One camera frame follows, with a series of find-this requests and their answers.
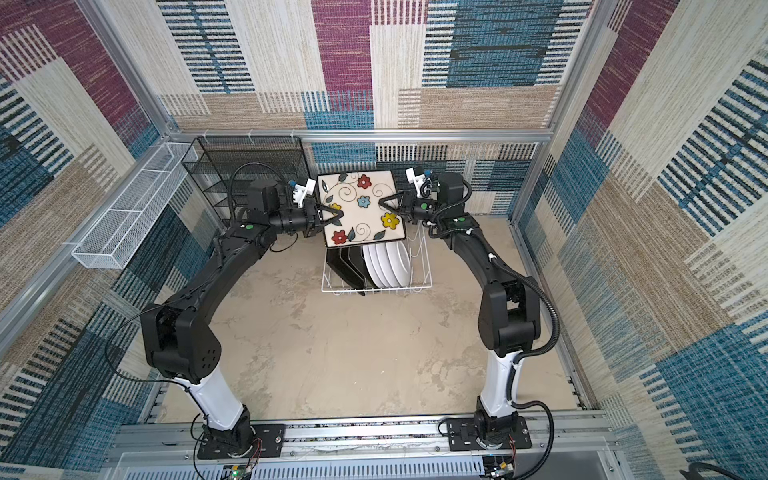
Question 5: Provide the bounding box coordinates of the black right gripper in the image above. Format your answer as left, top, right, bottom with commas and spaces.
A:
378, 189, 444, 224

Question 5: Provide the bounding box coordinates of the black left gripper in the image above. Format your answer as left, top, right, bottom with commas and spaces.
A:
268, 202, 343, 239

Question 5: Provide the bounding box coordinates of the floral square plate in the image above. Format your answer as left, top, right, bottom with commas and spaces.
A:
326, 248, 365, 296
317, 171, 406, 249

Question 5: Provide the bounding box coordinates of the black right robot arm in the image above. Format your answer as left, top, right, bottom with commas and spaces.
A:
379, 168, 541, 424

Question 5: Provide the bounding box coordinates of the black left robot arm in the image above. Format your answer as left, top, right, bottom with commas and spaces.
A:
140, 180, 344, 432

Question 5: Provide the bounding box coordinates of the black mesh shelf rack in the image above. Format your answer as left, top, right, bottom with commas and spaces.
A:
182, 136, 315, 225

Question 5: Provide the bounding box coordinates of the white round plate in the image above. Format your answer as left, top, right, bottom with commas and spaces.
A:
375, 243, 399, 288
386, 240, 412, 287
363, 244, 387, 289

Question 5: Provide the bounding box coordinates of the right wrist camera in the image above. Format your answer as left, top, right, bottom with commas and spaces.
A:
406, 168, 432, 198

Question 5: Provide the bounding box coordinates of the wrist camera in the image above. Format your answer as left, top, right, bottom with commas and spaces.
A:
288, 178, 316, 207
406, 168, 432, 198

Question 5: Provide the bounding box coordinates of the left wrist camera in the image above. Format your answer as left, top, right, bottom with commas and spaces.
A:
288, 178, 316, 207

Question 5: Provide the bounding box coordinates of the white wire dish rack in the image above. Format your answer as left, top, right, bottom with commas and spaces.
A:
321, 227, 433, 296

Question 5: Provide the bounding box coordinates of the white wire wall basket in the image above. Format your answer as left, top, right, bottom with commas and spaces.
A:
72, 142, 189, 270

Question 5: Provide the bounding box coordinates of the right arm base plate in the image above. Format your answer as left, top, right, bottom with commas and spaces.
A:
438, 414, 532, 451

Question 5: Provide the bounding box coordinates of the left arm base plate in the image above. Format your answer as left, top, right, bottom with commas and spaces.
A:
195, 423, 286, 462

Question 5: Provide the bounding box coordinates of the aluminium front rail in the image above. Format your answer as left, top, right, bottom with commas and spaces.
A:
99, 411, 633, 479

